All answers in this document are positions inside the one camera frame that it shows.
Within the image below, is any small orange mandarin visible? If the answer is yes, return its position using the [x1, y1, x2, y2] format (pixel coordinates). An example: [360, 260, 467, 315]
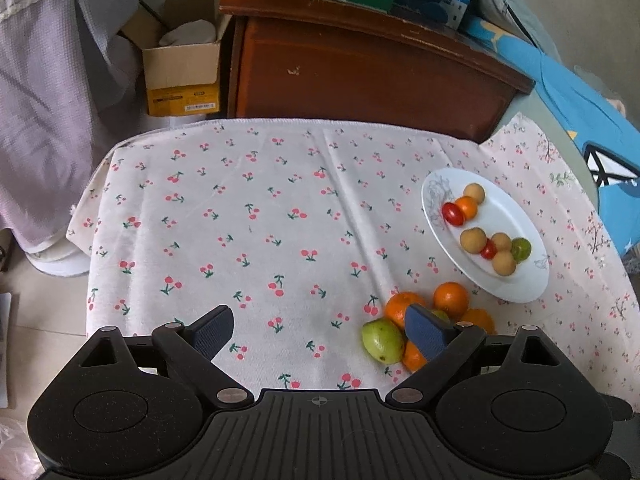
[454, 196, 480, 221]

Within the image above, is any clear plastic bag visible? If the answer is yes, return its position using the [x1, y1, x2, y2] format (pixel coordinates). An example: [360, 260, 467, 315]
[0, 417, 46, 480]

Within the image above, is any green guava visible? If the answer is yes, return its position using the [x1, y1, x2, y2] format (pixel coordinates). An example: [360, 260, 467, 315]
[361, 319, 406, 365]

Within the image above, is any open cardboard box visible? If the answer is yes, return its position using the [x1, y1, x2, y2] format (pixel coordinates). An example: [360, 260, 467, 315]
[117, 0, 232, 118]

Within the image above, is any lavender checked cloth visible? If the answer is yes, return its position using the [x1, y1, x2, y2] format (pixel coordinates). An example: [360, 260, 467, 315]
[0, 0, 146, 278]

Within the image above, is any branch-print floral cloth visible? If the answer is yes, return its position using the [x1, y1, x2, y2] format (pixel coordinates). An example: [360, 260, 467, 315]
[480, 111, 640, 381]

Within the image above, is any blue printed pillow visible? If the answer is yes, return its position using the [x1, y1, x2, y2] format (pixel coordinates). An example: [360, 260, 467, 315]
[460, 15, 640, 261]

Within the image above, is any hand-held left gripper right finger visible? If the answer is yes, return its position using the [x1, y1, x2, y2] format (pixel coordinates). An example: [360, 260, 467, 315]
[387, 303, 566, 408]

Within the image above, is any grey-green pillow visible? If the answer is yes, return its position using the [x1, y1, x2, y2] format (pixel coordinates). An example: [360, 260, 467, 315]
[477, 0, 563, 58]

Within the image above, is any white flower-print plate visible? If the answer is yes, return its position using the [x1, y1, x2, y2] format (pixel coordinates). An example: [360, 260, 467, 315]
[421, 168, 551, 304]

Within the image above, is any white rolled cloth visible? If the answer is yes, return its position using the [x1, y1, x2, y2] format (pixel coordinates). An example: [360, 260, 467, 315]
[159, 19, 218, 47]

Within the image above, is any grey-green bed sheet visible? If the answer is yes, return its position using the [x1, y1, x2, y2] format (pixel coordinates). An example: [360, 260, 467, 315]
[492, 87, 601, 201]

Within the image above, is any brown wooden nightstand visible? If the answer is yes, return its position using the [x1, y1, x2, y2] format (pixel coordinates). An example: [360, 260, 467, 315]
[218, 0, 536, 145]

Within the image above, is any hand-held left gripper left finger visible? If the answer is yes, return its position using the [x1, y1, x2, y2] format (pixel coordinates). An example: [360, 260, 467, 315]
[75, 305, 251, 409]

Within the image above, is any cherry-print tablecloth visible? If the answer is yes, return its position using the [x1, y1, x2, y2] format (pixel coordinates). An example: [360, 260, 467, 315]
[65, 117, 640, 396]

